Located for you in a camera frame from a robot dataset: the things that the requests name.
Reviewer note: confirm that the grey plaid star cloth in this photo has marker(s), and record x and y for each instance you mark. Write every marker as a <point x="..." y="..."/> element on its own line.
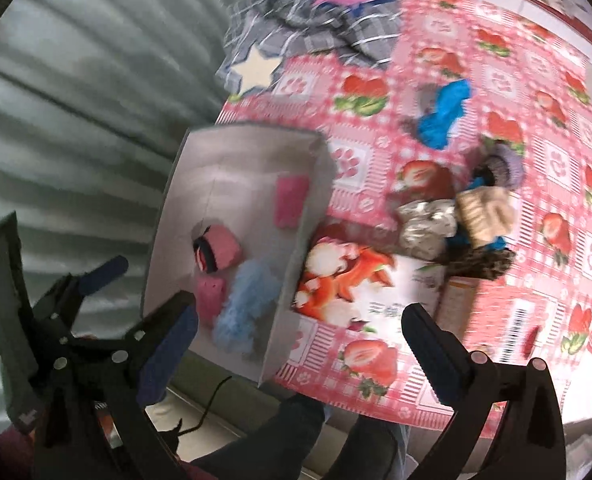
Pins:
<point x="321" y="15"/>

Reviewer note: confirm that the person's left forearm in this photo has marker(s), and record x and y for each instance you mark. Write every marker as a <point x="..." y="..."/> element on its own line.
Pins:
<point x="1" y="460"/>

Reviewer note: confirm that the flat mushroom print box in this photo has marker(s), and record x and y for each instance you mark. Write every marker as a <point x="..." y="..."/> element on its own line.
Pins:
<point x="355" y="280"/>

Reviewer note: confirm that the pink sponge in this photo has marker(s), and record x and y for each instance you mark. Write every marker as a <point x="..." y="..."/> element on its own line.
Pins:
<point x="291" y="200"/>

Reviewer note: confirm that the light blue fluffy cloth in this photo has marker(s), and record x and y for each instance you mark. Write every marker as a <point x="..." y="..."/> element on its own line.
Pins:
<point x="248" y="305"/>

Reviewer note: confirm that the pink fluffy cloth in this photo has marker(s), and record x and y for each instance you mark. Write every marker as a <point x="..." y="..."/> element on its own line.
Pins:
<point x="210" y="296"/>

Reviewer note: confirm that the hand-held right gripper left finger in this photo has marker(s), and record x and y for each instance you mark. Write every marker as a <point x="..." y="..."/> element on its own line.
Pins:
<point x="171" y="355"/>

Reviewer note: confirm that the leopard print cloth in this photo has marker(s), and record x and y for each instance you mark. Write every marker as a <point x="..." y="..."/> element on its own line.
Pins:
<point x="480" y="262"/>

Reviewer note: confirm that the beige knit glove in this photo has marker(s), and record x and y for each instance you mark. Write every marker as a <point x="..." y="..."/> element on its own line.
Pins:
<point x="485" y="215"/>

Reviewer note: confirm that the strawberry print tablecloth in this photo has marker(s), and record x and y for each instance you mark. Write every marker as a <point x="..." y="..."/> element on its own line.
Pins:
<point x="475" y="60"/>

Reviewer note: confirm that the purple knit sock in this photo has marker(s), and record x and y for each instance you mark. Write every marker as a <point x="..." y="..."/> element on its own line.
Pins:
<point x="500" y="165"/>

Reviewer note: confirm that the grey cardboard box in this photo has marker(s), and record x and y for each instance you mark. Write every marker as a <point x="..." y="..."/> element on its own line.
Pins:
<point x="226" y="185"/>

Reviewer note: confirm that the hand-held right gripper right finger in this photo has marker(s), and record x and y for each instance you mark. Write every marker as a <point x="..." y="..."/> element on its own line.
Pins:
<point x="433" y="355"/>

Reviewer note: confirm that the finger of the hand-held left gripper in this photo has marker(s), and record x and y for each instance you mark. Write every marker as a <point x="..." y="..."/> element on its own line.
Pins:
<point x="103" y="271"/>
<point x="96" y="342"/>

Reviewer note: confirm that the pink patterned carton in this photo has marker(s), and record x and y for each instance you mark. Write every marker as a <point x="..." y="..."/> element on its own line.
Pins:
<point x="490" y="315"/>

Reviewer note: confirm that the pink sock with black band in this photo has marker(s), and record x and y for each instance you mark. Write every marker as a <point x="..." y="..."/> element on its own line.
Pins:
<point x="218" y="250"/>

